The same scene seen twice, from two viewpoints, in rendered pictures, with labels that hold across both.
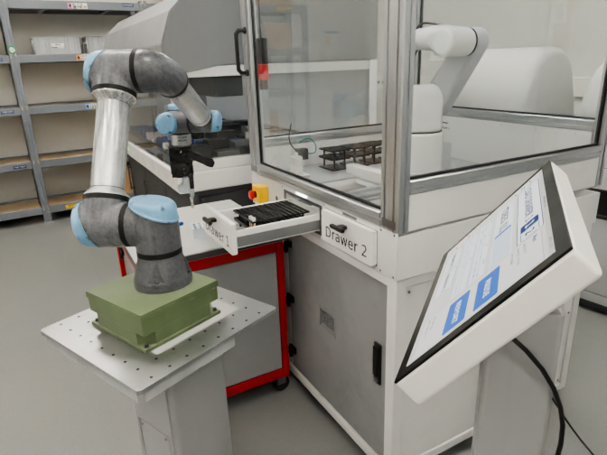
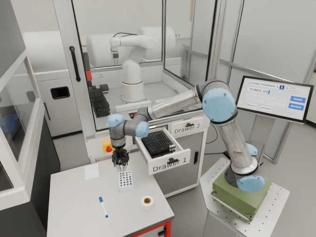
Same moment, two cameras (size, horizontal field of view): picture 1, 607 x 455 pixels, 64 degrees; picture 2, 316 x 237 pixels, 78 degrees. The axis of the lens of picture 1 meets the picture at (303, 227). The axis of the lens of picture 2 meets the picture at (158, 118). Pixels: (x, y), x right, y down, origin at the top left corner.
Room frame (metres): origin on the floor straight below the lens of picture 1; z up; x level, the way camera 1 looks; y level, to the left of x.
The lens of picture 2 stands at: (1.58, 1.23, 1.72)
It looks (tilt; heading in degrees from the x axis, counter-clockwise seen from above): 30 degrees down; 275
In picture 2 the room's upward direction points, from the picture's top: straight up
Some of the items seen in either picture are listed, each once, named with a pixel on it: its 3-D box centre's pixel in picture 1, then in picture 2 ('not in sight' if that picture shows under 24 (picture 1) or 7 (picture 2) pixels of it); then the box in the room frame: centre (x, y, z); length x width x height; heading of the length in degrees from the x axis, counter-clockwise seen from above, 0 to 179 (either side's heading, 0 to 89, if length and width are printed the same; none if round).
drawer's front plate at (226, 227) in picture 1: (219, 227); (169, 161); (1.59, 0.29, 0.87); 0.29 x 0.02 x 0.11; 29
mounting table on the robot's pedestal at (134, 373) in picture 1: (163, 337); (236, 198); (1.18, 0.39, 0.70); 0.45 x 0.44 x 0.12; 142
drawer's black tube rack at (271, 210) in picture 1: (271, 218); (157, 144); (1.69, 0.12, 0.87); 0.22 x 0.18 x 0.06; 119
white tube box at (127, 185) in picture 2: (207, 228); (125, 180); (1.86, 0.39, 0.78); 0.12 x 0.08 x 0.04; 107
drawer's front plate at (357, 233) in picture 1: (347, 235); (186, 126); (1.47, -0.14, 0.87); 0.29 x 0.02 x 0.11; 29
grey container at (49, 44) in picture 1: (55, 47); not in sight; (4.92, 2.27, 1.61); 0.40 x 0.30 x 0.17; 122
